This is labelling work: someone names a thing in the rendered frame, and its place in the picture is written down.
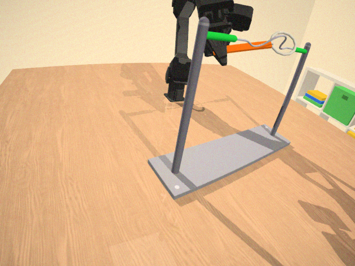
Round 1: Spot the white loop with orange handle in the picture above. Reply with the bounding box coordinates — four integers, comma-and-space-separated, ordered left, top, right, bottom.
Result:
227, 31, 297, 56

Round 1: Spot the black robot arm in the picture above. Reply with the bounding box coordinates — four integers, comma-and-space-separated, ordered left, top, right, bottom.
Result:
164, 0, 254, 102

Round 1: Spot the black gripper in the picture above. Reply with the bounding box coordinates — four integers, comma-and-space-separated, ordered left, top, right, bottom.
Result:
196, 0, 234, 66

